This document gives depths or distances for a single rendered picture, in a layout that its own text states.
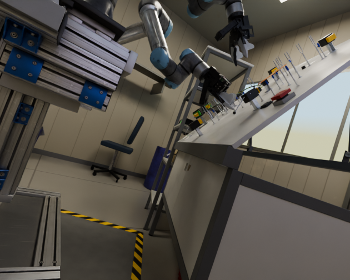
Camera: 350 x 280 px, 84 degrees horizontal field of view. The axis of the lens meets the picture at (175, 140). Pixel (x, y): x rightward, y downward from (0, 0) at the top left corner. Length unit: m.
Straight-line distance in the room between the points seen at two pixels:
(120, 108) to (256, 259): 3.41
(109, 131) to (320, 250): 3.43
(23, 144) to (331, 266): 1.29
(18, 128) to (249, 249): 1.02
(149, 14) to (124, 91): 2.86
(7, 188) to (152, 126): 3.22
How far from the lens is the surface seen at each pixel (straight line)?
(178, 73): 0.94
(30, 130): 1.07
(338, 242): 0.95
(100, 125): 3.75
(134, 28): 1.33
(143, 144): 4.02
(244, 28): 1.03
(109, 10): 0.94
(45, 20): 0.73
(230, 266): 0.76
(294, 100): 0.77
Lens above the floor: 0.80
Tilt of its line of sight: 3 degrees up
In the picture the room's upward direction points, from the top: 20 degrees clockwise
